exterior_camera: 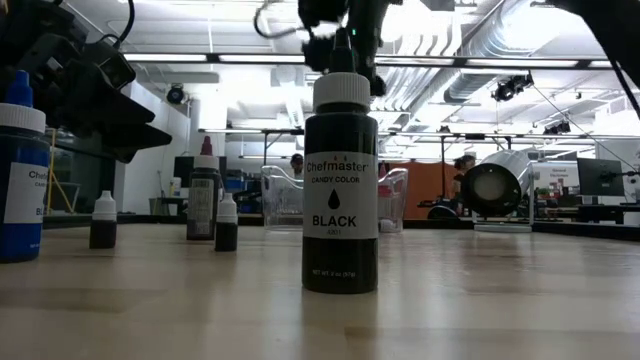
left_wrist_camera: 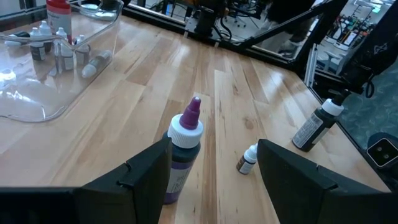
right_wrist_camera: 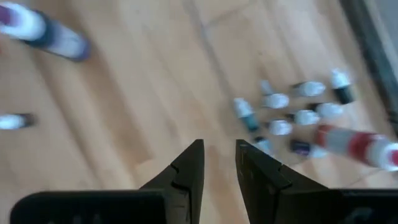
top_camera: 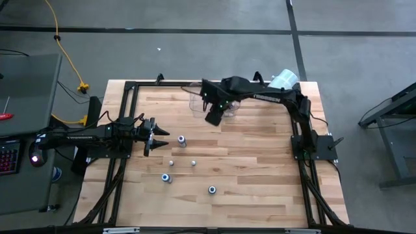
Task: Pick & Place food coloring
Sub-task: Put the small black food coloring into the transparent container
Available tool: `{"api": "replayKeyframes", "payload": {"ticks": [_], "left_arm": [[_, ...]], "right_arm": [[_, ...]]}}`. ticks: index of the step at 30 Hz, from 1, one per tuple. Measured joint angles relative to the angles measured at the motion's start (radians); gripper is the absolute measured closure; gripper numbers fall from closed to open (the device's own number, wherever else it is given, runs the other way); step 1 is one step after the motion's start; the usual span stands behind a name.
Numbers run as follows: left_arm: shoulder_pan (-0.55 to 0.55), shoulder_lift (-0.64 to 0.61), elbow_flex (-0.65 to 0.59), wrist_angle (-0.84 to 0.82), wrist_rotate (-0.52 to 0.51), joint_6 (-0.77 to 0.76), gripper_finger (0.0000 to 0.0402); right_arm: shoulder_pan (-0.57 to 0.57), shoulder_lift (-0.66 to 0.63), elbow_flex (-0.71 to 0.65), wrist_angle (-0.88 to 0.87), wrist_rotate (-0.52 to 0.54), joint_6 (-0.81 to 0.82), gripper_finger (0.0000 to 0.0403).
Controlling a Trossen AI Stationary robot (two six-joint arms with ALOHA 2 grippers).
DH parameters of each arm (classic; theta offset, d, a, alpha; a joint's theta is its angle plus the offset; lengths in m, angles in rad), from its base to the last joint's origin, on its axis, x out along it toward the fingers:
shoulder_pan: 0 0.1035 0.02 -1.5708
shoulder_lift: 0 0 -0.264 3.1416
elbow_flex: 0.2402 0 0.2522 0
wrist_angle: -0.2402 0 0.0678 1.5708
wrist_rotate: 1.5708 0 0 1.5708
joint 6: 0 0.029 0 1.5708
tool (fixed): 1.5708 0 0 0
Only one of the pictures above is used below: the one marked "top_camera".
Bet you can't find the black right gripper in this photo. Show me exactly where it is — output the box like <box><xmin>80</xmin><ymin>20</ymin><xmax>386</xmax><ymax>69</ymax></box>
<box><xmin>200</xmin><ymin>79</ymin><xmax>233</xmax><ymax>127</ymax></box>

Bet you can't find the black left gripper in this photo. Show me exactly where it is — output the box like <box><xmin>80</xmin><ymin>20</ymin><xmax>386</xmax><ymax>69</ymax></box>
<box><xmin>136</xmin><ymin>118</ymin><xmax>171</xmax><ymax>158</ymax></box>

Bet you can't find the clear plastic bin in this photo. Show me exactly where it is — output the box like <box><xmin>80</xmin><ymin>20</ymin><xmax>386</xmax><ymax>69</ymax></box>
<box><xmin>188</xmin><ymin>81</ymin><xmax>241</xmax><ymax>118</ymax></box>

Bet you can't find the black flat panel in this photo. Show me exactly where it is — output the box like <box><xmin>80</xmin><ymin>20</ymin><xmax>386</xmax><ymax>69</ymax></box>
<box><xmin>70</xmin><ymin>96</ymin><xmax>103</xmax><ymax>177</ymax></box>

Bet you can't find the person's shoe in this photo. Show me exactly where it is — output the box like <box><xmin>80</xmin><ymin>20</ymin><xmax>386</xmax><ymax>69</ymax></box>
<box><xmin>51</xmin><ymin>166</ymin><xmax>63</xmax><ymax>183</ymax></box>

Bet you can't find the black glowing computer mouse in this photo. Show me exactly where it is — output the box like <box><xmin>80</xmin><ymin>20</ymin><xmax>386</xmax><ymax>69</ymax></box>
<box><xmin>28</xmin><ymin>142</ymin><xmax>49</xmax><ymax>168</ymax></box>

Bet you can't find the grey side desk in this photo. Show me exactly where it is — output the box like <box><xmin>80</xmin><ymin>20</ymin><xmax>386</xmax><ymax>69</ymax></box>
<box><xmin>0</xmin><ymin>53</ymin><xmax>62</xmax><ymax>216</ymax></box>

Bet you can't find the backlit black keyboard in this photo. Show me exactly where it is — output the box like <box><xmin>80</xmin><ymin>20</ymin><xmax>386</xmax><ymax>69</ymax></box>
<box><xmin>0</xmin><ymin>138</ymin><xmax>22</xmax><ymax>176</ymax></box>

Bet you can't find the dark metal table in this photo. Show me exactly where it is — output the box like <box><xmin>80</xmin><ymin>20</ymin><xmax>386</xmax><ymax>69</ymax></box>
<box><xmin>358</xmin><ymin>81</ymin><xmax>416</xmax><ymax>190</ymax></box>

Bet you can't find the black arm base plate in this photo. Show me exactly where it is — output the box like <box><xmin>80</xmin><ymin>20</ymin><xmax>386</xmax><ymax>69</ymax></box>
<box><xmin>291</xmin><ymin>135</ymin><xmax>345</xmax><ymax>163</ymax></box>
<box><xmin>75</xmin><ymin>142</ymin><xmax>135</xmax><ymax>161</ymax></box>

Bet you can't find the yellow extension cord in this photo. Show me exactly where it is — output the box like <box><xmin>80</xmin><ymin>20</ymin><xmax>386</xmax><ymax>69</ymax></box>
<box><xmin>44</xmin><ymin>0</ymin><xmax>91</xmax><ymax>95</ymax></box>
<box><xmin>51</xmin><ymin>113</ymin><xmax>88</xmax><ymax>127</ymax></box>

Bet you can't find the silver metal bracket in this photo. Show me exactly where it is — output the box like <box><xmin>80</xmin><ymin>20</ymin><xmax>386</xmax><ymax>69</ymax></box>
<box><xmin>284</xmin><ymin>228</ymin><xmax>322</xmax><ymax>234</ymax></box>
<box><xmin>102</xmin><ymin>227</ymin><xmax>140</xmax><ymax>234</ymax></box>

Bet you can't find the red handled screwdriver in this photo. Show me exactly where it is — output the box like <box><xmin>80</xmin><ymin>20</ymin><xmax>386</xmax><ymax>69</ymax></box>
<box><xmin>0</xmin><ymin>96</ymin><xmax>16</xmax><ymax>122</ymax></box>

